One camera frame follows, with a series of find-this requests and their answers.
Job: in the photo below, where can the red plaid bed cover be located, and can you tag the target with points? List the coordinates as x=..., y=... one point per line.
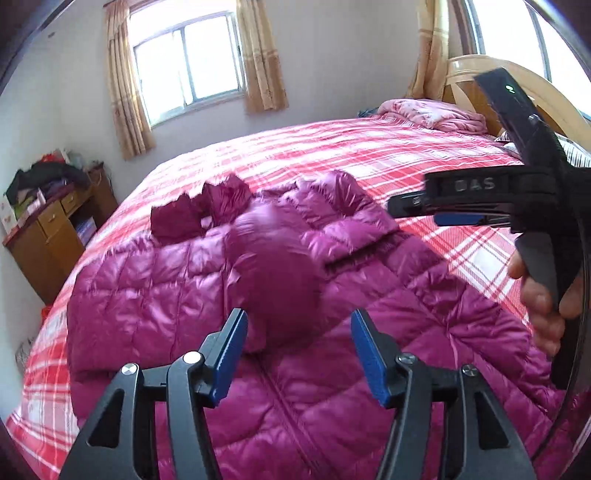
x=323, y=147

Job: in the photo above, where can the beige curtain beside headboard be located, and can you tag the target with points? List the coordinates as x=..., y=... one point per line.
x=429, y=50

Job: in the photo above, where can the wooden desk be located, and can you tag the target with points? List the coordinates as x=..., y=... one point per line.
x=51, y=244

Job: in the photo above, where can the magenta puffer jacket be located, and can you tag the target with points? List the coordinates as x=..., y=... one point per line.
x=138, y=295

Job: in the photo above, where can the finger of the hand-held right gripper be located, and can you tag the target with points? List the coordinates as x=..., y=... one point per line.
x=408, y=205
x=461, y=218

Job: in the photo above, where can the person's right hand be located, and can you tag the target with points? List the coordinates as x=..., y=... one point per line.
x=538, y=304

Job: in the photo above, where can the short beige curtain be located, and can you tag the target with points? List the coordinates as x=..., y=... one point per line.
x=261, y=60

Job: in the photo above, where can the striped pillow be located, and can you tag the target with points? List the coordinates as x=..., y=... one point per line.
x=577, y=157

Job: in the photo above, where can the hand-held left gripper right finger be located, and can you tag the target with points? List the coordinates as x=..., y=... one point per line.
x=369, y=355

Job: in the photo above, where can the wooden headboard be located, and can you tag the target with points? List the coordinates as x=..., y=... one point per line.
x=466, y=97

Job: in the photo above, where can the pink folded quilt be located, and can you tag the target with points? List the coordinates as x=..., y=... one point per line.
x=429, y=113

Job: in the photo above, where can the blue cloth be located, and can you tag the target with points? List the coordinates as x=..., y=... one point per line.
x=368, y=112

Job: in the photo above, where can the pile of dark clothes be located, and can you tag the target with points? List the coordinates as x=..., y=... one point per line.
x=41, y=177

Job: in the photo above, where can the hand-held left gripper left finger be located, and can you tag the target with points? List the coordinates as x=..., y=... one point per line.
x=228, y=353

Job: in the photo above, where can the long beige curtain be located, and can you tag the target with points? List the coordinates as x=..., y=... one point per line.
x=127, y=92

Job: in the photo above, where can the sliding window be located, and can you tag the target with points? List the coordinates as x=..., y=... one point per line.
x=184, y=60

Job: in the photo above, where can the white cardboard box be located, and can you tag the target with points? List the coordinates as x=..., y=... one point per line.
x=8, y=217

